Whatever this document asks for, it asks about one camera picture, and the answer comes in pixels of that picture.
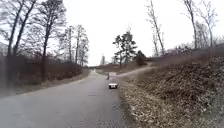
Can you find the short post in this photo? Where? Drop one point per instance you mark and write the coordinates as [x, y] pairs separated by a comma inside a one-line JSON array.
[[108, 76]]

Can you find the brown grass verge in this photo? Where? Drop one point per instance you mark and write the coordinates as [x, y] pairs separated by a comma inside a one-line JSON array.
[[50, 83]]

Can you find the group of bare trees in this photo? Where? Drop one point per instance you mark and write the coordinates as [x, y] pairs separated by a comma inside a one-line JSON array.
[[192, 23]]

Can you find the dry grass field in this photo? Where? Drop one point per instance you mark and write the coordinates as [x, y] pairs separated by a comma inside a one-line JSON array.
[[115, 68]]

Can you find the small white delivery robot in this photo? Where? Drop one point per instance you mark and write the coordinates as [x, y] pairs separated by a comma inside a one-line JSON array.
[[113, 85]]

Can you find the row of tall dark trees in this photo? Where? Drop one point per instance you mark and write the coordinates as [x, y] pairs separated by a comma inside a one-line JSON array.
[[45, 40]]

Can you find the dark bush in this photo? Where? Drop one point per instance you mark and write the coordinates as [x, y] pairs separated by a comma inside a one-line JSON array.
[[140, 58]]

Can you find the pine tree cluster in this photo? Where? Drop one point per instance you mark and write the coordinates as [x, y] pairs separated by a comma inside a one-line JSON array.
[[125, 46]]

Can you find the pale side path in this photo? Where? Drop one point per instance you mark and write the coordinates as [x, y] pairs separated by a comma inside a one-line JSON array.
[[133, 71]]

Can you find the leaf-covered bank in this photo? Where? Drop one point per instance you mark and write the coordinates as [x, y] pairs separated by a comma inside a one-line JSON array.
[[173, 95]]

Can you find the thin leaning bare tree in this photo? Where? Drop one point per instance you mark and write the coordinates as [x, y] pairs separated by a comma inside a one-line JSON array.
[[155, 28]]

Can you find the grey asphalt road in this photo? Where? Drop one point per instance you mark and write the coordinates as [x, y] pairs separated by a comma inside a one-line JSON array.
[[66, 106]]

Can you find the brown bushes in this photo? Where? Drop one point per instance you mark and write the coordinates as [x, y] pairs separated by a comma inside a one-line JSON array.
[[53, 70]]

